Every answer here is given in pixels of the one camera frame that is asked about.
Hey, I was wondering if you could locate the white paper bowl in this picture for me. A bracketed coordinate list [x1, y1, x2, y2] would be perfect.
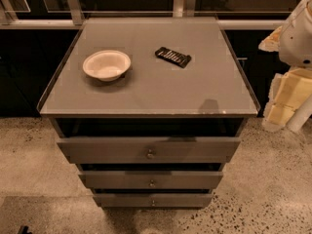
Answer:
[83, 50, 131, 82]

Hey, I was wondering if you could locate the grey drawer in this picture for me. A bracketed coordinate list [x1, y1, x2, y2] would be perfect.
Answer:
[57, 136, 240, 164]
[79, 171, 223, 189]
[94, 193, 213, 208]

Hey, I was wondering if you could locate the black object on floor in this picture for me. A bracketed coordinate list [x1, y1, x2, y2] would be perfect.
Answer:
[18, 225, 32, 234]

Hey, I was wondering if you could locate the metal window railing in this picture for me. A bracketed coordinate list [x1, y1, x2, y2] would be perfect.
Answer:
[0, 0, 300, 30]

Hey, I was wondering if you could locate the grey top drawer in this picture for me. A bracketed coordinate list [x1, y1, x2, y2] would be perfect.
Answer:
[57, 136, 240, 164]

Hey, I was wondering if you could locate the white floor pipe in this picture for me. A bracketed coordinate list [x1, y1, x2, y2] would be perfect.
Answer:
[287, 95, 312, 133]

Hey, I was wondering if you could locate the grey bottom drawer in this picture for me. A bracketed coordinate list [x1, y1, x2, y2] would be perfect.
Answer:
[94, 193, 213, 208]

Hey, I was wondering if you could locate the grey middle drawer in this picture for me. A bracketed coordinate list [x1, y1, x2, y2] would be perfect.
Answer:
[79, 171, 223, 189]

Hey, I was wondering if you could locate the grey drawer cabinet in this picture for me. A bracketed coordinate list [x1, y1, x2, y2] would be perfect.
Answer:
[38, 18, 259, 197]

